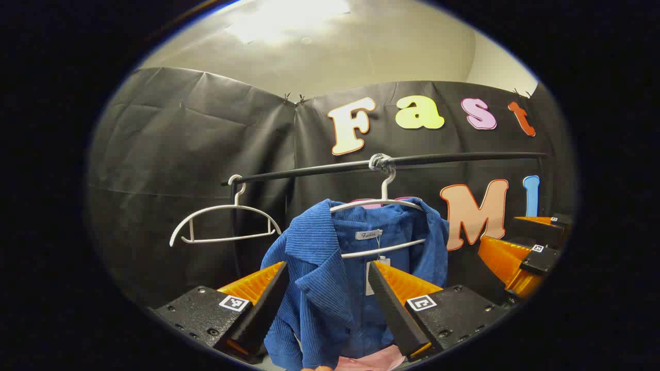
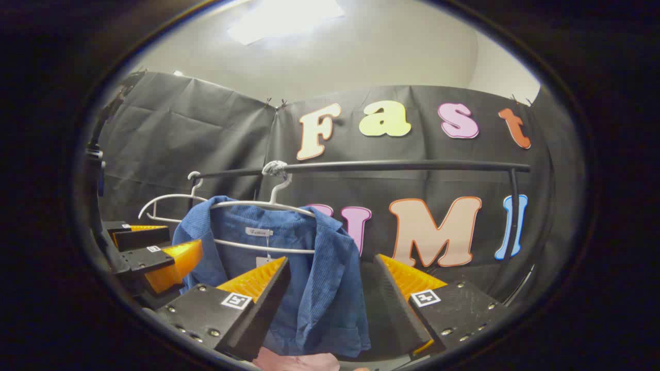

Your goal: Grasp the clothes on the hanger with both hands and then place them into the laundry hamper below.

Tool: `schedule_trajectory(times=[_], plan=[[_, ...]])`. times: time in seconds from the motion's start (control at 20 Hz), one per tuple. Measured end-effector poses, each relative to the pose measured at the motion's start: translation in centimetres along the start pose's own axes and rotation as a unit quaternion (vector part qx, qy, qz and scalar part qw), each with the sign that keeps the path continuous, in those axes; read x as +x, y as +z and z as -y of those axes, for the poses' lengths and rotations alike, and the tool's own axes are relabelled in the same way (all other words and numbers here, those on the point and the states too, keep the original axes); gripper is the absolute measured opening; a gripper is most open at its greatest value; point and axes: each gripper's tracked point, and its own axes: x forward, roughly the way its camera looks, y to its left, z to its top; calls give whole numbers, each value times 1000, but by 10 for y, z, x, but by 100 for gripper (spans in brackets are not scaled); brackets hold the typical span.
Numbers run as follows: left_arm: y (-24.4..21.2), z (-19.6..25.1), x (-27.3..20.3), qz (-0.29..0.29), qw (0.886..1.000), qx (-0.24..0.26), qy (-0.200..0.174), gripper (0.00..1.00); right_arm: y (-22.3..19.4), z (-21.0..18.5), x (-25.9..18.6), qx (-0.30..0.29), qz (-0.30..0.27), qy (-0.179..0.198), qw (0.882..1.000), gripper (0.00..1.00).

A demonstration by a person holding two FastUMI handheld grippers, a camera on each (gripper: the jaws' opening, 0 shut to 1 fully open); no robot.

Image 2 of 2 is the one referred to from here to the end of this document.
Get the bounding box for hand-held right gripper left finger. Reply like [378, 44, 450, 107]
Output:
[155, 256, 292, 362]

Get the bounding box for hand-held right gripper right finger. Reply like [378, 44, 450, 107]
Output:
[372, 254, 510, 358]

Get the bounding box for blue corduroy shirt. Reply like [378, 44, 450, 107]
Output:
[173, 196, 372, 359]

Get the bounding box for plain white hanger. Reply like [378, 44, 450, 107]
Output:
[138, 171, 209, 225]

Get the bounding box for white hanger with taped hook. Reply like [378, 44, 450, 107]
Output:
[209, 161, 316, 254]

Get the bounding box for black clothes rack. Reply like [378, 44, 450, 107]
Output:
[191, 160, 532, 268]

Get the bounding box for pink cloth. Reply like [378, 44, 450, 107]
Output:
[253, 346, 341, 371]

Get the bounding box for black backdrop cloth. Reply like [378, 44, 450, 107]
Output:
[95, 70, 586, 356]

